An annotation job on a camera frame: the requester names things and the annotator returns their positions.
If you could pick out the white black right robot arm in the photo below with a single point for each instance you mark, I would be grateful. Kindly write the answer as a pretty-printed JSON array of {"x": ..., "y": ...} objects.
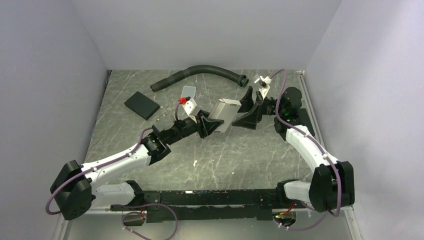
[{"x": 332, "y": 185}]

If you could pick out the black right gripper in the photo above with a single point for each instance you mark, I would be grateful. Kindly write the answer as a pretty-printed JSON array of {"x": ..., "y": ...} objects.
[{"x": 250, "y": 120}]

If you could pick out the white cardboard box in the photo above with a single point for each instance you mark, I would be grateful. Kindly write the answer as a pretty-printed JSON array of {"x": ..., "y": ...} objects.
[{"x": 226, "y": 110}]

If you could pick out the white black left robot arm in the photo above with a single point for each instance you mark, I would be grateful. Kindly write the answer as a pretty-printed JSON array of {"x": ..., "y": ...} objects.
[{"x": 78, "y": 187}]

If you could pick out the black flat rectangular box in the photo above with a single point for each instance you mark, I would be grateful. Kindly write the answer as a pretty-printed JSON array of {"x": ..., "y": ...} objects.
[{"x": 142, "y": 105}]

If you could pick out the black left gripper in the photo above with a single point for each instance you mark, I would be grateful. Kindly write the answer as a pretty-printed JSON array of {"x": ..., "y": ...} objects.
[{"x": 204, "y": 126}]

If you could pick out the black mounting base rail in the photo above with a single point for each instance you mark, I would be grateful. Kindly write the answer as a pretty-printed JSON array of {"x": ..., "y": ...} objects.
[{"x": 184, "y": 205}]

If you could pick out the clear white plastic case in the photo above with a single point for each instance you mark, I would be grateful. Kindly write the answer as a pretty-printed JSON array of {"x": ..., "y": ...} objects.
[{"x": 188, "y": 92}]

